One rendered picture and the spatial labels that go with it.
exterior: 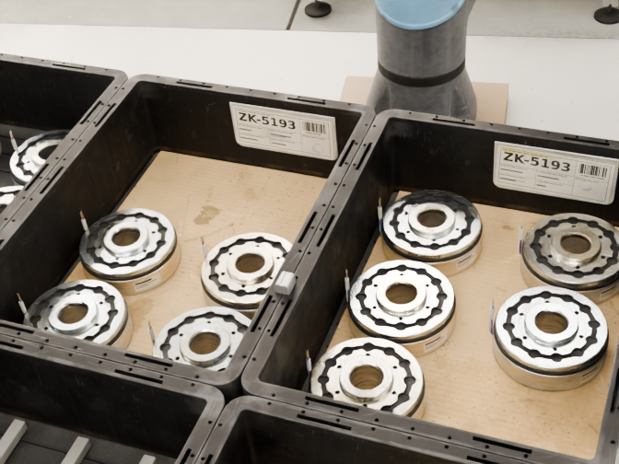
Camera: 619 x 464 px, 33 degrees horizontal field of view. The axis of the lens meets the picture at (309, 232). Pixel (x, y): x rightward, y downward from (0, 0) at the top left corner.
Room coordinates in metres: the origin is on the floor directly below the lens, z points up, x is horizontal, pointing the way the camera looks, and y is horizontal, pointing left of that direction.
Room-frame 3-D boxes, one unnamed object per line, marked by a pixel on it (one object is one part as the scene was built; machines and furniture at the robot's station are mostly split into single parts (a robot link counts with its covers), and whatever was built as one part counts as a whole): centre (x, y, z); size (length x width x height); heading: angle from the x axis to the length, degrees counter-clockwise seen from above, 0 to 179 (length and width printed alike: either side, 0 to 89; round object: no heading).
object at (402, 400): (0.59, -0.03, 0.86); 0.10 x 0.10 x 0.01
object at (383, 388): (0.59, -0.03, 0.86); 0.05 x 0.05 x 0.01
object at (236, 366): (0.78, 0.13, 0.92); 0.40 x 0.30 x 0.02; 155
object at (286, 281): (0.65, 0.03, 0.94); 0.02 x 0.01 x 0.01; 155
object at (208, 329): (0.65, 0.11, 0.86); 0.05 x 0.05 x 0.01
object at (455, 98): (1.15, -0.17, 0.78); 0.15 x 0.15 x 0.10
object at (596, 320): (0.63, -0.21, 0.86); 0.10 x 0.10 x 0.01
